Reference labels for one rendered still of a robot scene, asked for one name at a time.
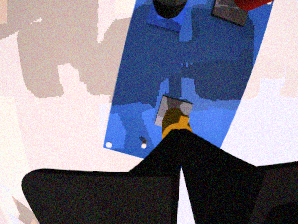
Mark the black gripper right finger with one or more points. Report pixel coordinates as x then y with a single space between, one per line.
223 189

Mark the blue circuit board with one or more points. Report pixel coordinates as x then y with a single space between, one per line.
185 64

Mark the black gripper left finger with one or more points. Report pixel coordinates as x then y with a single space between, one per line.
147 194

